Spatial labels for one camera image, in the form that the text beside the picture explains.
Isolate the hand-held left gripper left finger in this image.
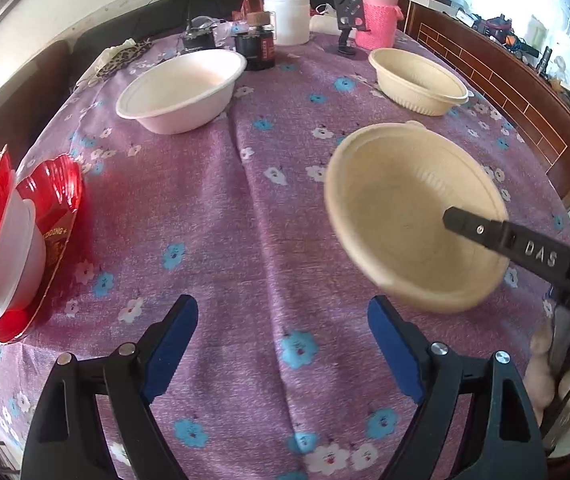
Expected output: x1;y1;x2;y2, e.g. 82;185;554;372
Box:
20;294;200;480

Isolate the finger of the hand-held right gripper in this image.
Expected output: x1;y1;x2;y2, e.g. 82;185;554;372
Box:
442;206;570;281

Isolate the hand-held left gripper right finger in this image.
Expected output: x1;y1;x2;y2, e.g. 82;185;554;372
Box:
367;295;548;480

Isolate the beige ribbed bowl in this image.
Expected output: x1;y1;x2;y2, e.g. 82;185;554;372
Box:
368;48;469;117
323;122;511;314

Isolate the large white bowl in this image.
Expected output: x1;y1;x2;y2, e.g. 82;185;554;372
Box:
0;170;36;322

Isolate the medium white bowl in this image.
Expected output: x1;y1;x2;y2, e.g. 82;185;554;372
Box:
116;50;248;135

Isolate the person's right hand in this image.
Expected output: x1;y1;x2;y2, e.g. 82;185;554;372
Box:
524;322;570;426

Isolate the purple floral tablecloth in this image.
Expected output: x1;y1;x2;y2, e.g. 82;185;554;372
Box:
0;25;570;480

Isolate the red and black tool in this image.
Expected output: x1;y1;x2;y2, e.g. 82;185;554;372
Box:
482;12;521;43

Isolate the pink thermos with knit sleeve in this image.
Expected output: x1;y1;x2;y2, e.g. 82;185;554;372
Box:
355;0;405;51

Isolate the white flat box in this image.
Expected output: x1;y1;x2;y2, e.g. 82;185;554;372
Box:
407;0;458;16

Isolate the black phone stand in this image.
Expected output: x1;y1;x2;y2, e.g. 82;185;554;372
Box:
332;0;366;57

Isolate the white tissue pack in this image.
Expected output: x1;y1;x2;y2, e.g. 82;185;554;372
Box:
310;12;342;35

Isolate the white plastic jar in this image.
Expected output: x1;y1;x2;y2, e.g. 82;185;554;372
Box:
263;0;312;47

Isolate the dark bottle with cork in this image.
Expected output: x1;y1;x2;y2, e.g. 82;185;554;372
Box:
235;10;277;72

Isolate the black sofa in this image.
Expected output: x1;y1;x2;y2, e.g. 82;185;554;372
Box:
67;0;353;66

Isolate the red plastic bag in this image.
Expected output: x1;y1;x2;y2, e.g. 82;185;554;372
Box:
241;0;266;23

